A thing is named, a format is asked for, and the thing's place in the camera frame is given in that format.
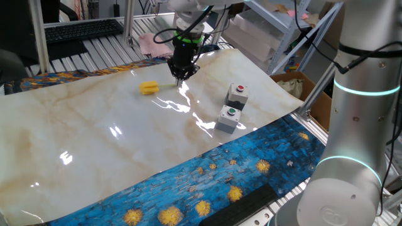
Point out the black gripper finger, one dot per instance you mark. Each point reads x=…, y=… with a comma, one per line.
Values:
x=174, y=70
x=191, y=71

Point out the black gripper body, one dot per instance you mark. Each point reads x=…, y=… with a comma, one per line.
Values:
x=185, y=55

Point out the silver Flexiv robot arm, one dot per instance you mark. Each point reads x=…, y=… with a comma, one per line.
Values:
x=355, y=125

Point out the pink fluffy cloth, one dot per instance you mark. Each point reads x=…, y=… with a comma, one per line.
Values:
x=150, y=45

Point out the red push button box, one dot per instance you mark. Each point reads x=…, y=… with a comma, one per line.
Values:
x=236, y=97

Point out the green push button box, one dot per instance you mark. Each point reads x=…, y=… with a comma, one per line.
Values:
x=226, y=120

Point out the glossy marble pattern mat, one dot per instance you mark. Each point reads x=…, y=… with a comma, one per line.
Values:
x=110, y=125

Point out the crumpled beige bag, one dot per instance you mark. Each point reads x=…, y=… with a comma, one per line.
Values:
x=290, y=88

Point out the black keyboard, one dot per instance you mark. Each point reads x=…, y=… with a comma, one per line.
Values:
x=81, y=29

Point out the blue starry night cloth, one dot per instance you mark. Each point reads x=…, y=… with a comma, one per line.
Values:
x=220, y=169

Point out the white metal shelf rack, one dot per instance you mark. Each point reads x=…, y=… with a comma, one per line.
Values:
x=282, y=22

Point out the black mouse pad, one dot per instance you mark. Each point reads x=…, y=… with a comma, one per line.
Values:
x=67, y=50

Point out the black office chair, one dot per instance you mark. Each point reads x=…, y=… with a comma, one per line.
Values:
x=63, y=9

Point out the open cardboard box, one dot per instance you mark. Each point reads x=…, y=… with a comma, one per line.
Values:
x=322, y=103

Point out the large brown cardboard panel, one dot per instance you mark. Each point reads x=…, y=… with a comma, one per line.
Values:
x=329, y=28

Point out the silver robot mounting plate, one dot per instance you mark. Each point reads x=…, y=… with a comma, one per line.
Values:
x=260, y=218

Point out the black monitor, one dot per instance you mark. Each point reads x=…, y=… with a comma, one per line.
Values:
x=15, y=28

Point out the aluminium frame post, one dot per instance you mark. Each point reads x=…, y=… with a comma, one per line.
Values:
x=128, y=22
x=39, y=37
x=220, y=29
x=317, y=84

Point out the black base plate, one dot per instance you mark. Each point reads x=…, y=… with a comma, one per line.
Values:
x=238, y=207

